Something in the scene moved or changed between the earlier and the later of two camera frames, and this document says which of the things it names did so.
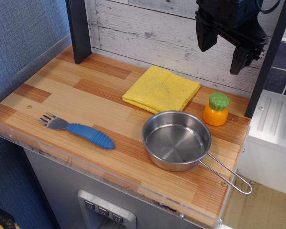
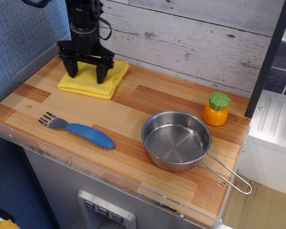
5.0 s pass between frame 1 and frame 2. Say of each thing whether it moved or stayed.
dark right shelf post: stayed
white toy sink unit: stayed
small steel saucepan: stayed
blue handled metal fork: stayed
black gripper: moved
